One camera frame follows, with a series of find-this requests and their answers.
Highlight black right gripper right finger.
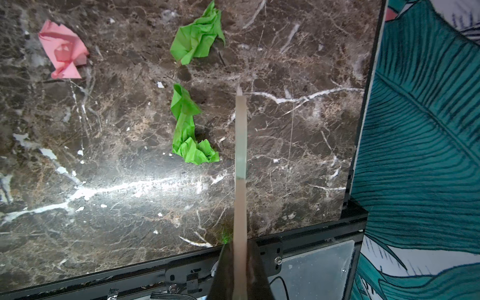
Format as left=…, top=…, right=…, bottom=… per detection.
left=246, top=241, right=275, bottom=300

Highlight small pink paper scrap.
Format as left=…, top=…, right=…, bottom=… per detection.
left=38, top=20, right=90, bottom=80

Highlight small green paper scrap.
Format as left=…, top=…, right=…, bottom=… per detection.
left=170, top=1, right=226, bottom=65

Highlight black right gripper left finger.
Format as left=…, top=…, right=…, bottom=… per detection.
left=207, top=243, right=235, bottom=300

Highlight green hand brush white bristles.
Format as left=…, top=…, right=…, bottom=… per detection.
left=232, top=87, right=248, bottom=300

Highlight long green paper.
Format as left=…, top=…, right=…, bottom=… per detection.
left=171, top=83, right=220, bottom=165

